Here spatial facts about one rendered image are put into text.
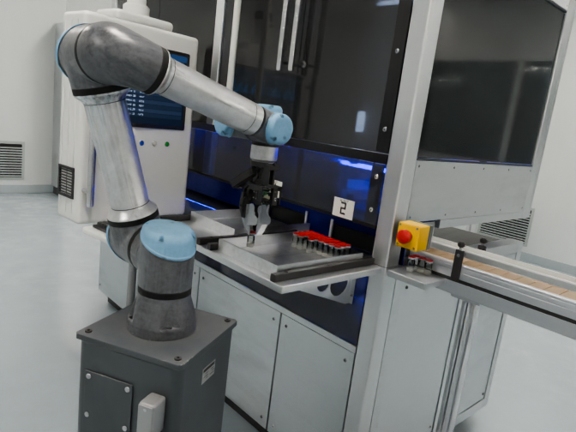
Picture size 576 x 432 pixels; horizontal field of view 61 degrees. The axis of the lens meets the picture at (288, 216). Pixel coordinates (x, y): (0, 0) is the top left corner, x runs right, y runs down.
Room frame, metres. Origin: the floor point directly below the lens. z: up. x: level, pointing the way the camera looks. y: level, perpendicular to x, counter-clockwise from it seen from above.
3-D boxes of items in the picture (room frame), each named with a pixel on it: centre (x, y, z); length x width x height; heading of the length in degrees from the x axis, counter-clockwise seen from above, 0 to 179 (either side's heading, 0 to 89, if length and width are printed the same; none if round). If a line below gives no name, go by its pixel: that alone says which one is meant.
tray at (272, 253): (1.39, -0.02, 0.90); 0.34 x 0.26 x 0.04; 134
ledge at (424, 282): (1.39, -0.41, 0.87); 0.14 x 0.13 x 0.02; 134
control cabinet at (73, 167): (1.98, 0.68, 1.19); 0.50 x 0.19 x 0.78; 141
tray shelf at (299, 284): (1.55, 0.06, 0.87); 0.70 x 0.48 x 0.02; 44
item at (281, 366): (2.48, 0.05, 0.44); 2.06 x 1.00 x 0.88; 44
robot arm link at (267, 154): (1.36, 0.08, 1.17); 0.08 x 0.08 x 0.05
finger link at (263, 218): (1.37, 0.07, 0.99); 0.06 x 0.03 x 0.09; 44
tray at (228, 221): (1.72, 0.13, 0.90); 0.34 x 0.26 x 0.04; 134
